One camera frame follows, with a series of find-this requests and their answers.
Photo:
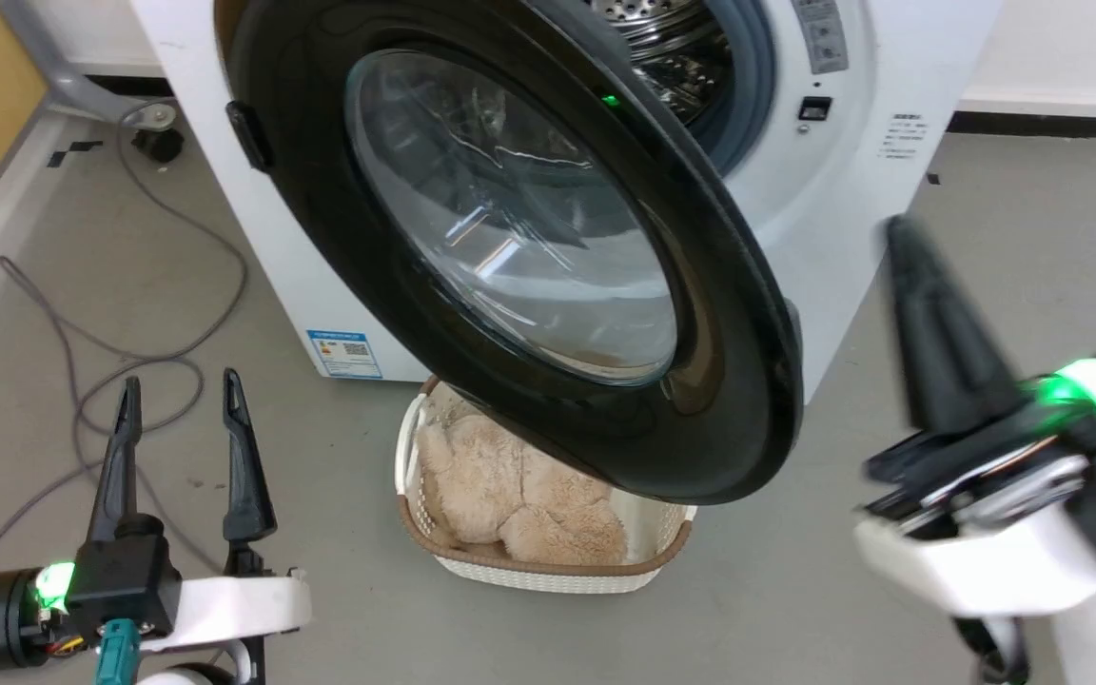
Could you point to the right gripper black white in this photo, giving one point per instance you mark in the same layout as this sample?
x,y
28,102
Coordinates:
x,y
1014,552

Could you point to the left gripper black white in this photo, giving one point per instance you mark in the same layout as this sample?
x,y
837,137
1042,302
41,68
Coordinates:
x,y
125,580

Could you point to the black round glass washer door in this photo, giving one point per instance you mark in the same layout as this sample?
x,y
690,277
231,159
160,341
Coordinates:
x,y
729,428

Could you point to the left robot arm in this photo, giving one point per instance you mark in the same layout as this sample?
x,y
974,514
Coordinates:
x,y
1,618

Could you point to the white front-load washing machine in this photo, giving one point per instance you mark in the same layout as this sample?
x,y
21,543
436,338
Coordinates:
x,y
852,238

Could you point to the black door latch slot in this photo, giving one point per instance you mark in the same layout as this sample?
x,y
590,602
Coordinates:
x,y
814,107

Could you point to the grey rubber door gasket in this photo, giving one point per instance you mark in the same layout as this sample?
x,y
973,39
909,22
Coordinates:
x,y
750,86

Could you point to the blue energy label sticker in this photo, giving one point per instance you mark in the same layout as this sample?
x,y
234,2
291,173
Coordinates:
x,y
344,354

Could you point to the small printed text label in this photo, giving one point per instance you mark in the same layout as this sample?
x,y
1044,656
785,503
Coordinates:
x,y
904,135

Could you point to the beige plush toy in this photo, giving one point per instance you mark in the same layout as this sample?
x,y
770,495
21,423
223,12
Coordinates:
x,y
500,485

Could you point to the black caster wheel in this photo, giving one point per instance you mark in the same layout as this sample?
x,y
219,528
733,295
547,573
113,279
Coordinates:
x,y
160,145

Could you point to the grey warning label sticker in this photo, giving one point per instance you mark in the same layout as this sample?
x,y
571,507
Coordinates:
x,y
821,33

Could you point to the white woven laundry basket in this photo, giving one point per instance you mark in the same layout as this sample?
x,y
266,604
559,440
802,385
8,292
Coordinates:
x,y
548,575

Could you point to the steel washer drum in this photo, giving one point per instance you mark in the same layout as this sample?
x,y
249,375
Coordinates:
x,y
667,43

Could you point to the grey metal frame leg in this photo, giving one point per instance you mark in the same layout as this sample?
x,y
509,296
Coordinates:
x,y
53,67

